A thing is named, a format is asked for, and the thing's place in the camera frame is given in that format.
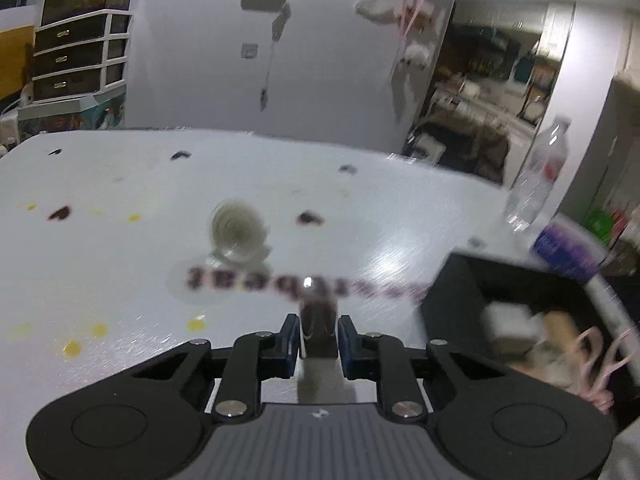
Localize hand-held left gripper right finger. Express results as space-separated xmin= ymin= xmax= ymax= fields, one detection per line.
xmin=338 ymin=315 xmax=506 ymax=421

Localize white drawer cabinet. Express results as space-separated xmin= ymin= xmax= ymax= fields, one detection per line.
xmin=31 ymin=10 xmax=134 ymax=104

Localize hanging cord with charm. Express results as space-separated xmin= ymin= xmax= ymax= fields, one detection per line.
xmin=259 ymin=2 xmax=292 ymax=112

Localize black cardboard box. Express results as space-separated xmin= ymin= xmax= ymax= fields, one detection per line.
xmin=419 ymin=252 xmax=640 ymax=432

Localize white plush sheep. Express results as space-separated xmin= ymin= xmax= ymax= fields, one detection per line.
xmin=400 ymin=45 xmax=429 ymax=69

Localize pink scissors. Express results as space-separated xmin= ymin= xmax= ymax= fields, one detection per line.
xmin=575 ymin=326 xmax=634 ymax=412

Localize white cylindrical object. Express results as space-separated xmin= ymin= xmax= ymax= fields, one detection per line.
xmin=482 ymin=302 xmax=544 ymax=347

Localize clear plastic water bottle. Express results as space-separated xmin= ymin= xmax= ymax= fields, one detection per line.
xmin=504 ymin=115 xmax=572 ymax=232

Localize oval wooden block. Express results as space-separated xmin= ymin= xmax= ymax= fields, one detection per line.
xmin=542 ymin=310 xmax=582 ymax=352

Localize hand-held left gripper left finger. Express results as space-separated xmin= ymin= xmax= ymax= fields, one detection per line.
xmin=131 ymin=314 xmax=301 ymax=423

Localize green bag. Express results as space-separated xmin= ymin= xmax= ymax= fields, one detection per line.
xmin=585 ymin=210 xmax=617 ymax=247

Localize blue labelled bottle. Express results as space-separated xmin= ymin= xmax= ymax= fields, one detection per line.
xmin=531 ymin=215 xmax=609 ymax=284

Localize clear glass jar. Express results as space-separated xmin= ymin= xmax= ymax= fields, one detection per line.
xmin=209 ymin=201 xmax=274 ymax=264

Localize white hanging bag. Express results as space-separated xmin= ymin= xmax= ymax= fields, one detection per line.
xmin=355 ymin=0 xmax=397 ymax=24

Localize pink ribbon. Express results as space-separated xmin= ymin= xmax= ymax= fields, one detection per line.
xmin=394 ymin=0 xmax=437 ymax=62

